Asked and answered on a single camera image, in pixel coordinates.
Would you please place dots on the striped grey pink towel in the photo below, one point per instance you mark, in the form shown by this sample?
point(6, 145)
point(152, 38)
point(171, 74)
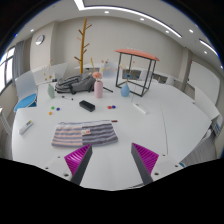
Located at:
point(78, 134)

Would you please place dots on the black marker pen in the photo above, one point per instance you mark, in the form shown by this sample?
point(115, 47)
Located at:
point(68, 98)

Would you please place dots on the black frame orange-top stand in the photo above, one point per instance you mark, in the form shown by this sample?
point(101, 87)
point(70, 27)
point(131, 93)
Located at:
point(141, 79)

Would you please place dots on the white remote control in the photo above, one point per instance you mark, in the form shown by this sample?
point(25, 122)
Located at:
point(25, 127)

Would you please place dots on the blue vase with flower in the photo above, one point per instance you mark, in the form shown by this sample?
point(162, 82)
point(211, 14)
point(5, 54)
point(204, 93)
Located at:
point(125, 91)

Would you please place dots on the yellow wooden coat tree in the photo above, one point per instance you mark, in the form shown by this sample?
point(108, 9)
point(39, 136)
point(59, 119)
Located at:
point(83, 45)

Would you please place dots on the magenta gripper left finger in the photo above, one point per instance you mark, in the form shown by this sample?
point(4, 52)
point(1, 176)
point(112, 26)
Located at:
point(77, 162)

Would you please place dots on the black whiteboard eraser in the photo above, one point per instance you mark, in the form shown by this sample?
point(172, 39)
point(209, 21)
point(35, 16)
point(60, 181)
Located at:
point(86, 105)

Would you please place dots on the pink vase with flower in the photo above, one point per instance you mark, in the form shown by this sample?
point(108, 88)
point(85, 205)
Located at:
point(98, 85)

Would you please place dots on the round wall clock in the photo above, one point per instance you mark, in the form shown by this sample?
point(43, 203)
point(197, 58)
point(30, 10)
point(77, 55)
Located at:
point(40, 40)

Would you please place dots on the pale green vase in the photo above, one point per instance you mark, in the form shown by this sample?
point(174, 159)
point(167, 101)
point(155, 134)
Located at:
point(51, 91)

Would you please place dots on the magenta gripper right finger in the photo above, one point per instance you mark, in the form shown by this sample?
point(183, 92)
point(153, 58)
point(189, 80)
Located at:
point(145, 161)

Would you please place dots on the blue seat white chair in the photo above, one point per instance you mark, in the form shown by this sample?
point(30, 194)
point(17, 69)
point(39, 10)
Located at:
point(26, 91)

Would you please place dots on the grey backpack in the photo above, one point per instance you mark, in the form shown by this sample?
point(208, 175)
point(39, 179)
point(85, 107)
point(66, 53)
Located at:
point(76, 83)

